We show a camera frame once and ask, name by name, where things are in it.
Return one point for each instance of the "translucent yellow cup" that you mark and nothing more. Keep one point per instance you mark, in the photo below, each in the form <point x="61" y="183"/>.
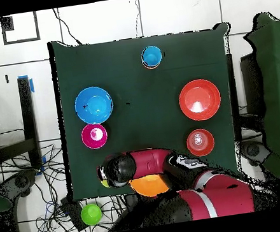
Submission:
<point x="105" y="184"/>

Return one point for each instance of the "blue cup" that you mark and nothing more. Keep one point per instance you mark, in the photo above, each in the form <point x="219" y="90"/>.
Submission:
<point x="151" y="56"/>

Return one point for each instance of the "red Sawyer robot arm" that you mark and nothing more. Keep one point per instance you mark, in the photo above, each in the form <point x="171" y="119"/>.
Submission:
<point x="192" y="198"/>

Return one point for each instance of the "pink bowl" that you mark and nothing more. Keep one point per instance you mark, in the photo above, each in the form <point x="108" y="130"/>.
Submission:
<point x="94" y="136"/>

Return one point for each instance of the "green cup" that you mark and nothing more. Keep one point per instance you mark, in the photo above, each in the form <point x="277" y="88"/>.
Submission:
<point x="91" y="215"/>

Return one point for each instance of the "large yellow bowl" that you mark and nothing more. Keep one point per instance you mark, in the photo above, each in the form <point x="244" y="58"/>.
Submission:
<point x="150" y="186"/>

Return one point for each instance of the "large blue bowl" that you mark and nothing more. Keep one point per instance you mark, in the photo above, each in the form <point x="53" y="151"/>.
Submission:
<point x="93" y="105"/>

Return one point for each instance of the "black stand base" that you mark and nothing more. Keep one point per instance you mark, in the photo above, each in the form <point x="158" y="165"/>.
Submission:
<point x="20" y="181"/>

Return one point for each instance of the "dark green table cloth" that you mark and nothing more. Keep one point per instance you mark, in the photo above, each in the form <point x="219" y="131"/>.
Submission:
<point x="139" y="95"/>

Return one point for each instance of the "small orange bowl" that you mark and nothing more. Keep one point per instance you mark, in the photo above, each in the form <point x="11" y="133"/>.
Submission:
<point x="200" y="142"/>

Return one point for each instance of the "blue tape strip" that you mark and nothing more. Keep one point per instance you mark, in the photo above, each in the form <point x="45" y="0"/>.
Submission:
<point x="31" y="85"/>

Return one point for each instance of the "large shallow orange bowl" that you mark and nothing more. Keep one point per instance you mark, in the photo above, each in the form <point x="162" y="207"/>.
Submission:
<point x="198" y="94"/>

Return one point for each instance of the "grey stand base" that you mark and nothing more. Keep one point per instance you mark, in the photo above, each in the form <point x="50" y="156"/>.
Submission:
<point x="252" y="150"/>

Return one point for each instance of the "black square floor marker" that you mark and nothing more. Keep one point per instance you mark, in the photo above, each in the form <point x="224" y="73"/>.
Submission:
<point x="6" y="24"/>

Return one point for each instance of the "black table frame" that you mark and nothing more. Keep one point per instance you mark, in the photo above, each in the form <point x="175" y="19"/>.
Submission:
<point x="27" y="111"/>

